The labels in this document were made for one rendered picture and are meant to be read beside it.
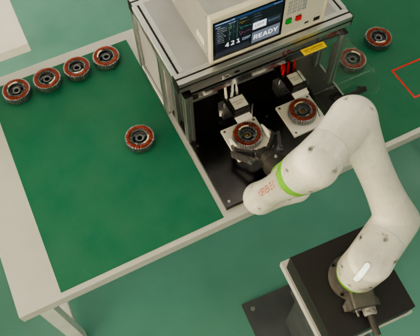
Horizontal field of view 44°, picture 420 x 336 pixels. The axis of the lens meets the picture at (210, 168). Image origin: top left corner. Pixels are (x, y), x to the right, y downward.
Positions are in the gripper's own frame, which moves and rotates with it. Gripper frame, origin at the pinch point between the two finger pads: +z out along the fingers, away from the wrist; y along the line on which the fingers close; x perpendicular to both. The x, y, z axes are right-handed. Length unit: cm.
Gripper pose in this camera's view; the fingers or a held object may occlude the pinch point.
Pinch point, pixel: (247, 135)
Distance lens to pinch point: 198.4
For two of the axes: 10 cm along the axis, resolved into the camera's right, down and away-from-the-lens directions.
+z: -4.0, -5.3, 7.5
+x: -1.9, -7.5, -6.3
